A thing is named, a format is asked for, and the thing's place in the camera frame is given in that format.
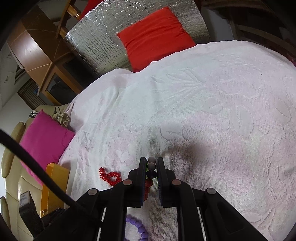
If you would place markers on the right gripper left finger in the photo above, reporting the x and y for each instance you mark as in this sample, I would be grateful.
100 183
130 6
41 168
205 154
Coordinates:
100 215

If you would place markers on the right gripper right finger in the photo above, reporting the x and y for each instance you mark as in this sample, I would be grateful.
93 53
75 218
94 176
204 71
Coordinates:
202 214

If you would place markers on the beige leather sofa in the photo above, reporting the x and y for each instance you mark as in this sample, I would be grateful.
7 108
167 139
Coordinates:
17 181

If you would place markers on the magenta pillow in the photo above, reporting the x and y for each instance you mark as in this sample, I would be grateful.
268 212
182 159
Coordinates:
46 140

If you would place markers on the crumpled beige cloth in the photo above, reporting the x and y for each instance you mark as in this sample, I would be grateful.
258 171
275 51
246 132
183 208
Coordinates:
62 118

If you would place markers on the white pink bedspread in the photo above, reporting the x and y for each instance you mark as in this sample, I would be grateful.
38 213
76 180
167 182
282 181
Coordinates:
221 115

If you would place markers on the brown wooden cabinet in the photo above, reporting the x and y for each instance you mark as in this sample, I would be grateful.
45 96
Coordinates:
58 72

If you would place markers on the silver insulated foil panel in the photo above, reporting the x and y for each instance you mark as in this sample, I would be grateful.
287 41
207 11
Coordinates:
94 38

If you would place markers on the red pillow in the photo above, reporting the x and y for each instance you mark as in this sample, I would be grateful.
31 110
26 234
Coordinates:
153 38

